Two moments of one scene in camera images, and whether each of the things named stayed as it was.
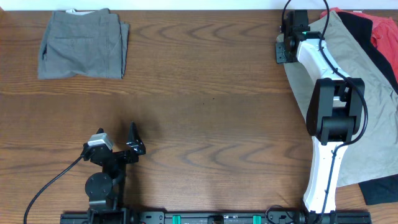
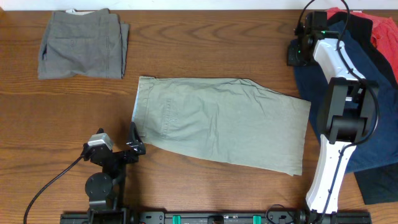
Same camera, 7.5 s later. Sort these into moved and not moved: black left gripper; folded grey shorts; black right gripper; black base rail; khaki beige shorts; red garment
Moved: khaki beige shorts; black right gripper
Not moved: folded grey shorts; black left gripper; red garment; black base rail
